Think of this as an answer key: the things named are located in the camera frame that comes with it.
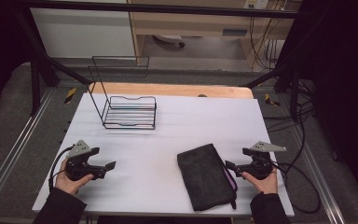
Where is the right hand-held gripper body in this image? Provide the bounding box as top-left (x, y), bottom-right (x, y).
top-left (234, 141), bottom-right (287, 181)

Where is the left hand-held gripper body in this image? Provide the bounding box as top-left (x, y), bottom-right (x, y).
top-left (64, 139), bottom-right (106, 182)

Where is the black fabric pouch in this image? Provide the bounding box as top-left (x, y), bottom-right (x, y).
top-left (176, 143), bottom-right (239, 212)

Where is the black wire rack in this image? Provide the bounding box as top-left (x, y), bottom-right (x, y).
top-left (87, 55), bottom-right (158, 131)

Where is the person's left hand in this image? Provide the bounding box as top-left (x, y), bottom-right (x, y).
top-left (55, 158), bottom-right (94, 196)

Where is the person's right hand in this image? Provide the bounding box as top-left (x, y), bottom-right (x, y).
top-left (241, 169), bottom-right (279, 195)

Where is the white table cover sheet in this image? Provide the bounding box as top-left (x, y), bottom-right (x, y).
top-left (32, 92), bottom-right (296, 217)

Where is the white cabinet panel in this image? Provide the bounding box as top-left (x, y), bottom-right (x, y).
top-left (30, 7), bottom-right (137, 59)

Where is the white chair base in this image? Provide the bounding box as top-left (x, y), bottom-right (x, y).
top-left (153, 34), bottom-right (186, 49)

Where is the light wooden desk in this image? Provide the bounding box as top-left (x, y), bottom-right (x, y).
top-left (127, 0), bottom-right (303, 69)

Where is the white power strip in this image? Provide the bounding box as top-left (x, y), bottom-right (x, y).
top-left (243, 0), bottom-right (269, 10)

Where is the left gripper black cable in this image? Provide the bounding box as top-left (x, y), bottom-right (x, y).
top-left (48, 145), bottom-right (76, 192)

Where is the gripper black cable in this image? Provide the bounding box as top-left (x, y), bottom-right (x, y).
top-left (48, 145), bottom-right (76, 192)
top-left (271, 161), bottom-right (322, 216)

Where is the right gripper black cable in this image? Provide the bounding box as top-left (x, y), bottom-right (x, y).
top-left (271, 161), bottom-right (322, 216)

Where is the aluminium floor rail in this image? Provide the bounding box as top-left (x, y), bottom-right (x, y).
top-left (0, 88), bottom-right (56, 213)
top-left (290, 122), bottom-right (347, 224)

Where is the black floor cable bundle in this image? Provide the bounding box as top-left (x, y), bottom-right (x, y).
top-left (262, 78), bottom-right (318, 133)

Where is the hanging cable bundle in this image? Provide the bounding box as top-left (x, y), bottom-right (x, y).
top-left (249, 15), bottom-right (282, 70)

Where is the black metal frame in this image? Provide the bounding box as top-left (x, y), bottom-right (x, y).
top-left (13, 0), bottom-right (315, 118)

